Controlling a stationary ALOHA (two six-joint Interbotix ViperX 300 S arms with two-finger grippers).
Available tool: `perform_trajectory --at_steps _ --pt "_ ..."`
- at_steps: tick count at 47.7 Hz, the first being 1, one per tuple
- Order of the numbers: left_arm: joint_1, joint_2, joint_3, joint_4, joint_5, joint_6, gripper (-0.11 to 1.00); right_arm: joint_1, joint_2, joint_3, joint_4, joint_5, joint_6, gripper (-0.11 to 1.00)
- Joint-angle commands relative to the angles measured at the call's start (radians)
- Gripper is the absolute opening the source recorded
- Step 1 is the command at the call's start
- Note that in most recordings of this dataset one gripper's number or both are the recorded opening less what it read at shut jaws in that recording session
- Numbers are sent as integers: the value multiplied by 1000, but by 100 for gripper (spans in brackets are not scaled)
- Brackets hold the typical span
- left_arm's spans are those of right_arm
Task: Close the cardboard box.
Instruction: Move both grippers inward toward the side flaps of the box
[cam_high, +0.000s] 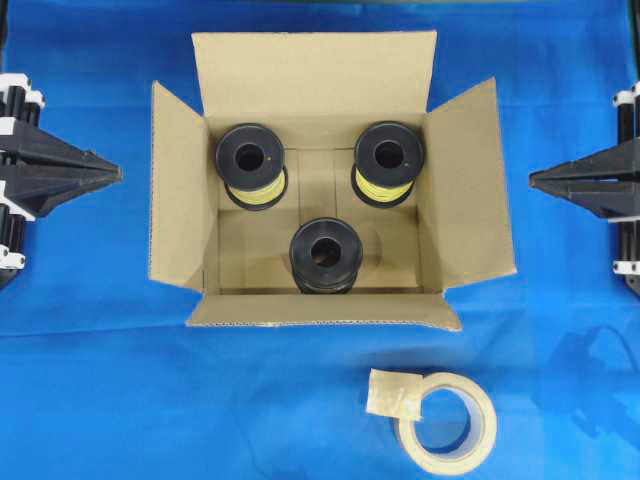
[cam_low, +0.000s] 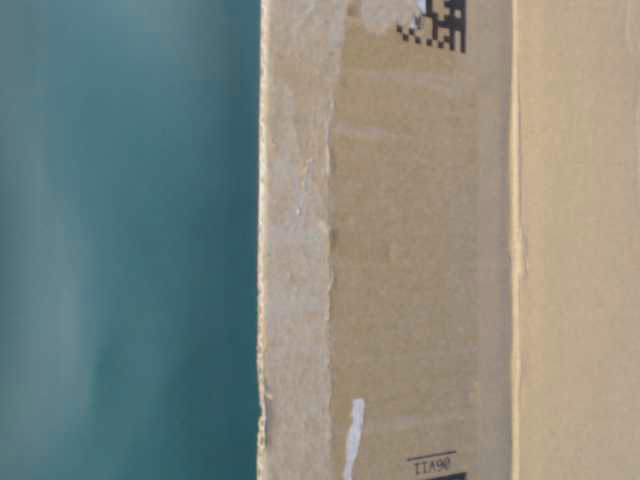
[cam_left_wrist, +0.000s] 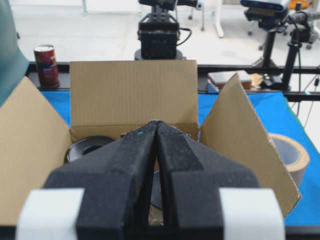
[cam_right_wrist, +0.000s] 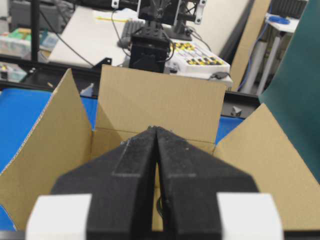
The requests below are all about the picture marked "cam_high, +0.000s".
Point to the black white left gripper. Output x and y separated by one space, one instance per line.
27 196

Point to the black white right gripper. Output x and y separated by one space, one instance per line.
576 182

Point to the brown cardboard box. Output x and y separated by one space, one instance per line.
318 92

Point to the blue table cloth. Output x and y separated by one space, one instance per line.
102 379

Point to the black spool front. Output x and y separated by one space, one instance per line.
325 255

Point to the beige packing tape roll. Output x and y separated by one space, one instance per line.
445 422

